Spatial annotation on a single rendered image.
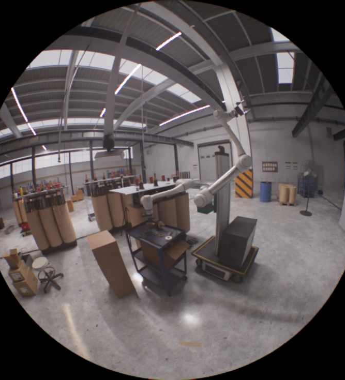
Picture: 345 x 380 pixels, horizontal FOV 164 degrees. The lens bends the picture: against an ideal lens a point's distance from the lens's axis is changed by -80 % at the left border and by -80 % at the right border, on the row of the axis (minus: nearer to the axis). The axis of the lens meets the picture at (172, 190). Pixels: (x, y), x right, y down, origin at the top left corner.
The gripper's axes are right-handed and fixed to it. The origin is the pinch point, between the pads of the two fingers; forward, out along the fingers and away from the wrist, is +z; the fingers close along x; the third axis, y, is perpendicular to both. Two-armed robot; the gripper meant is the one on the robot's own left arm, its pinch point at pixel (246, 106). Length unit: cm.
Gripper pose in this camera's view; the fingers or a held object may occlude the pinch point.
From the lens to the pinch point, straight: 147.2
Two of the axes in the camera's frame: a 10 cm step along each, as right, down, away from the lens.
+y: 2.7, -9.0, 3.3
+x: 8.1, 4.0, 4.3
